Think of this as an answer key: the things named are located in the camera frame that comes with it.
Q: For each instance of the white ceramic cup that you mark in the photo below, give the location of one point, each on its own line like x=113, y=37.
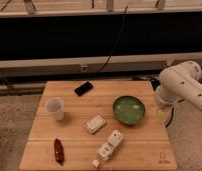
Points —
x=55, y=107

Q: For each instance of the small white box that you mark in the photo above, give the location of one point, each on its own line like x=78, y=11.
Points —
x=95, y=123

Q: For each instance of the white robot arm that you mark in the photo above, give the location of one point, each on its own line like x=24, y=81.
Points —
x=180, y=82

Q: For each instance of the black rectangular eraser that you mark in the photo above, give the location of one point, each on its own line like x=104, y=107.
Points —
x=81, y=90

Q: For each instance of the green ceramic bowl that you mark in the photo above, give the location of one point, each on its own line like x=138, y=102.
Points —
x=129, y=110

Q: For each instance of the dark red chili pepper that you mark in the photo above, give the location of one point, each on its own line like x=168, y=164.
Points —
x=58, y=151

